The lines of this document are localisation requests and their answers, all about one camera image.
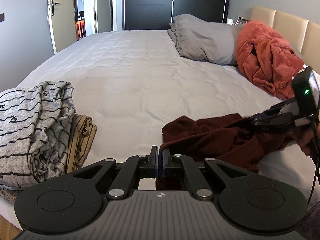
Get black cable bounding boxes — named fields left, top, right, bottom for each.
left=306, top=119, right=320, bottom=205

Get grey bed sheet mattress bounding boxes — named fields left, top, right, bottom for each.
left=0, top=29, right=320, bottom=230

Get white open door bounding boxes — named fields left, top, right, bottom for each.
left=47, top=0, right=77, bottom=54

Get grey striped folded garment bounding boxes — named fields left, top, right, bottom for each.
left=1, top=81, right=76, bottom=190

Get dark red sweater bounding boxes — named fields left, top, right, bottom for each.
left=160, top=113, right=292, bottom=173

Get tan striped folded garment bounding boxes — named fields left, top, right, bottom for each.
left=1, top=114, right=97, bottom=202

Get person's right hand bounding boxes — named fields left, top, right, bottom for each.
left=291, top=128, right=315, bottom=156

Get orange fleece blanket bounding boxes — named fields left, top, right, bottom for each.
left=236, top=20, right=304, bottom=100

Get nightstand items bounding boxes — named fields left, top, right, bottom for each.
left=227, top=16, right=248, bottom=25

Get grey pillow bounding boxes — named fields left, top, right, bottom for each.
left=168, top=14, right=243, bottom=65

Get beige padded headboard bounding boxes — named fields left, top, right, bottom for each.
left=251, top=6, right=320, bottom=73

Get black sliding wardrobe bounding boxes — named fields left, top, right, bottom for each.
left=124, top=0, right=229, bottom=30

